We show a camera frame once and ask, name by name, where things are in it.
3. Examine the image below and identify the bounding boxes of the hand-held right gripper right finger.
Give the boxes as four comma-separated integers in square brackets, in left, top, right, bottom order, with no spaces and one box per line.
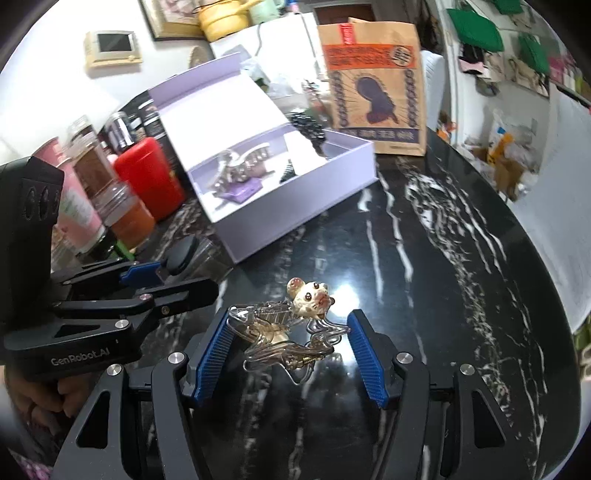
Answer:
[346,308,536,480]

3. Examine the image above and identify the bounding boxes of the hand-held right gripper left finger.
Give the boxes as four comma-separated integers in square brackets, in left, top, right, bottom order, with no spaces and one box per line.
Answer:
[51,308,236,480]

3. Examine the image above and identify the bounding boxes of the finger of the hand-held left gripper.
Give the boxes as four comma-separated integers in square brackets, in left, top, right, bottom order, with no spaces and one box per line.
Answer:
[53,277,220,320]
[51,258,162,289]

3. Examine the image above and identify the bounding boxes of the lavender gift box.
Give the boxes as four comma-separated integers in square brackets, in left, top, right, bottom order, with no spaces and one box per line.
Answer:
[148,52,376,265]

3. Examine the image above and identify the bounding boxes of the clear white hair claw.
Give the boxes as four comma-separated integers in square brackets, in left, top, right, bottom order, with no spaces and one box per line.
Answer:
[212,143,273,195]

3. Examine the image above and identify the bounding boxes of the black polka-dot scrunchie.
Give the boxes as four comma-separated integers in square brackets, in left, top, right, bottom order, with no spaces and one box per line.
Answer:
[288,111,326,160]

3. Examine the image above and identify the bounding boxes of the person's left hand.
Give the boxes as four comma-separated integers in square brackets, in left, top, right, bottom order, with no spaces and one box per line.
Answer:
[7,369,98,444]

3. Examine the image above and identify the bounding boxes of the clear jar orange contents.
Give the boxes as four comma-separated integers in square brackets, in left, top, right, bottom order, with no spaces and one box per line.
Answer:
[99,182,155,250]

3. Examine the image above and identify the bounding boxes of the red canister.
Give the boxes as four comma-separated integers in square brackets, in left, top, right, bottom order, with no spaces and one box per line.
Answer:
[113,137,188,222]

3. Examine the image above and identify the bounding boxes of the brown spice jar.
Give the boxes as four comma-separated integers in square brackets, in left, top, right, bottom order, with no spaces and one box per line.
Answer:
[68,115,125,199]

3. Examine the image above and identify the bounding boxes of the dark printed can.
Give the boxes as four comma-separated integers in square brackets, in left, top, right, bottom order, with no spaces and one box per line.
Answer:
[105,111,137,155]

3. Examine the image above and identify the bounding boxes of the black printed carton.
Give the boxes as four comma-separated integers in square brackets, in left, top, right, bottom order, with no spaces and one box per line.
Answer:
[117,90,178,153]

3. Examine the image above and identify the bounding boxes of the woven straw fan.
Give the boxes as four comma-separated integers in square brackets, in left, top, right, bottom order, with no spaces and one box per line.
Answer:
[187,45,213,75]

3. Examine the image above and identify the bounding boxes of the cardboard box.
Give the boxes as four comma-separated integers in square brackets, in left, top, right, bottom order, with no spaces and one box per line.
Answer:
[489,152,527,199]

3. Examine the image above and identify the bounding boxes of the large white covered chair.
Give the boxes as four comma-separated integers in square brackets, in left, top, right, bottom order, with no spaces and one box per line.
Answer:
[508,88,591,333]

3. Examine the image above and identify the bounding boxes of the gold framed picture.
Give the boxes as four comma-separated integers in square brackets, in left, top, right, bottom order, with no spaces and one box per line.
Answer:
[139,0,204,42]

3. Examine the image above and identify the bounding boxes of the yellow pot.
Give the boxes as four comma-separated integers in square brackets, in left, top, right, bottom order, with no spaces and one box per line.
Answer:
[198,0,252,41]

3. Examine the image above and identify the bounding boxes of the printed brown paper bag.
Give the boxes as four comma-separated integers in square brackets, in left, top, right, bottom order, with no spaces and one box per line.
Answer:
[316,17,428,155]

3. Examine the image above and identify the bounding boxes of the white refrigerator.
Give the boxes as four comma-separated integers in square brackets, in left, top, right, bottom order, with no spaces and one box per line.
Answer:
[210,13,326,84]

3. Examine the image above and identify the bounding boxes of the small white covered chair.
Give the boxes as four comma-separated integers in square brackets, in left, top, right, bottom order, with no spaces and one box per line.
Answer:
[418,50,446,132]

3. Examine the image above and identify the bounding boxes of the light green electric kettle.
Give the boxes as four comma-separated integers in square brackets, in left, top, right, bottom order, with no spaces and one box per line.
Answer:
[249,0,284,26]

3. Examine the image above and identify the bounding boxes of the brown wooden door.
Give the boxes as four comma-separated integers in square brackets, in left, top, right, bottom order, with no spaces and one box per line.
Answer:
[314,4,377,26]

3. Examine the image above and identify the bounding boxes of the wide green tote bag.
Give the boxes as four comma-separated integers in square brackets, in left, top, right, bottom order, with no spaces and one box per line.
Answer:
[447,7,505,52]

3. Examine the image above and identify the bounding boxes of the beige wall intercom panel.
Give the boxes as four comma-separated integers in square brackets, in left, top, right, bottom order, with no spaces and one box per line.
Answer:
[84,30,143,71]

